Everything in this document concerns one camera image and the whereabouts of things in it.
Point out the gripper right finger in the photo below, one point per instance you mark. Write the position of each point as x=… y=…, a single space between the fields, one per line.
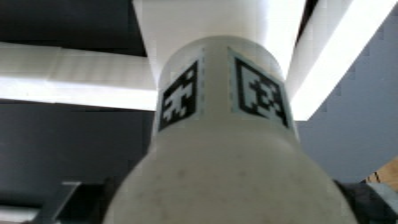
x=371 y=199

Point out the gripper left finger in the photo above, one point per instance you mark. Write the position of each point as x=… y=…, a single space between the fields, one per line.
x=74 y=206

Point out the white lamp bulb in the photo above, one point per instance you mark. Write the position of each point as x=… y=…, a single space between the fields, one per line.
x=225 y=173

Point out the white lamp base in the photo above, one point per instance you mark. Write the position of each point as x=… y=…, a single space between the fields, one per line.
x=178 y=21

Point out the white U-shaped fence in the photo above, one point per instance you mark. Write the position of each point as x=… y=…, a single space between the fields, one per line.
x=67 y=76

